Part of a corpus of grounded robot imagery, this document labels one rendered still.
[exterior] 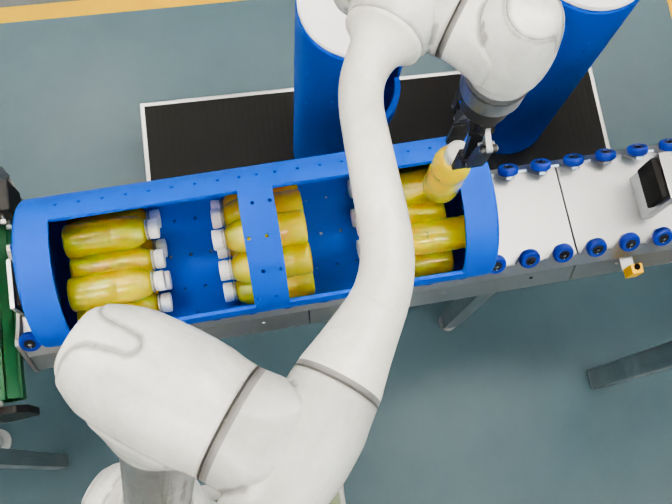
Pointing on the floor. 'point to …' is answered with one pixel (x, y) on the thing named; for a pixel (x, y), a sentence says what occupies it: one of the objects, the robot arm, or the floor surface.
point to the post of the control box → (22, 459)
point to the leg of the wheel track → (456, 313)
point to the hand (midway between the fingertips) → (461, 145)
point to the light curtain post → (632, 366)
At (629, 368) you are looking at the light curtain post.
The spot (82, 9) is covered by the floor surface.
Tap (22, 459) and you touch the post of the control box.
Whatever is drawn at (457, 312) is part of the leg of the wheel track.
